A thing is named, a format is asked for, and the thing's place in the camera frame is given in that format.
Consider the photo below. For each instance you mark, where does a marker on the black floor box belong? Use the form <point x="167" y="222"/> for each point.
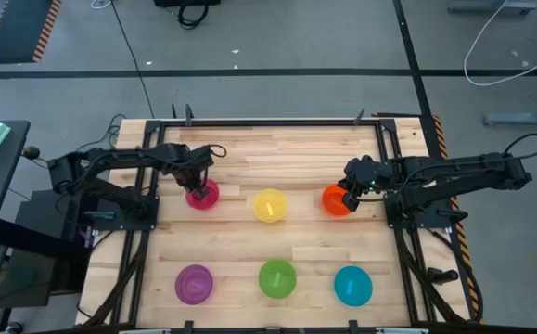
<point x="184" y="2"/>

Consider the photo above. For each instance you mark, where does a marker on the black frame clamp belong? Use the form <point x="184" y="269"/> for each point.
<point x="359" y="117"/>
<point x="188" y="116"/>

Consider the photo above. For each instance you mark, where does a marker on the green plastic bowl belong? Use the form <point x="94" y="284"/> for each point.
<point x="277" y="279"/>

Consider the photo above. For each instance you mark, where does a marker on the orange black hazard tape strip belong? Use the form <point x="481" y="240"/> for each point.
<point x="463" y="241"/>

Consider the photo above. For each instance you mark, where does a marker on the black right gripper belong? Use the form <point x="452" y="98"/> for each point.
<point x="370" y="174"/>

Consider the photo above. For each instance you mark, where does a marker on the orange plastic bowl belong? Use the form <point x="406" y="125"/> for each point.
<point x="331" y="199"/>

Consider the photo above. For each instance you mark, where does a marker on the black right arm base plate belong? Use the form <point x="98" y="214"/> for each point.
<point x="428" y="221"/>

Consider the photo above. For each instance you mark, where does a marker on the purple plastic bowl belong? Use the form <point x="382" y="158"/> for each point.
<point x="194" y="284"/>

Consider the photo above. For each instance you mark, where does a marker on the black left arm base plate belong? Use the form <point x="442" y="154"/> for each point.
<point x="110" y="223"/>

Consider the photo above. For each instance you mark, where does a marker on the grey table foot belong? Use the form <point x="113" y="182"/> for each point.
<point x="481" y="7"/>
<point x="518" y="119"/>

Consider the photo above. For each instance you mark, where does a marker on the blue plastic bowl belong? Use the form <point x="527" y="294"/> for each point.
<point x="353" y="286"/>

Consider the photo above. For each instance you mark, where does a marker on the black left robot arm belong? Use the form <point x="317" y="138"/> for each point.
<point x="124" y="158"/>

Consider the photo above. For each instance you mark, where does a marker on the yellow plastic bowl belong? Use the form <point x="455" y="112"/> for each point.
<point x="270" y="205"/>

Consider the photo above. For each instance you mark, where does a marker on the black aluminium table frame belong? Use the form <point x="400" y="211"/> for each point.
<point x="272" y="123"/>

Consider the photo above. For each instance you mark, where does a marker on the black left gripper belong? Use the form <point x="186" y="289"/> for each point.
<point x="191" y="162"/>

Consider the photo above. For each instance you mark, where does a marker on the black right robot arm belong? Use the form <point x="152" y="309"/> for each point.
<point x="458" y="169"/>

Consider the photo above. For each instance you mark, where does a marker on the black striped-edge floor mat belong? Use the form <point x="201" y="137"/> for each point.
<point x="17" y="28"/>

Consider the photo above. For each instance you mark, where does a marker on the black round knob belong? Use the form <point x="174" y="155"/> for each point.
<point x="31" y="153"/>

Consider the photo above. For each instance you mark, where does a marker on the black equipment cabinet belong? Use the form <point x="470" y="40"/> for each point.
<point x="45" y="218"/>

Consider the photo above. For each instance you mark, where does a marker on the pink plastic bowl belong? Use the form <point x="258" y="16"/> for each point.
<point x="208" y="202"/>

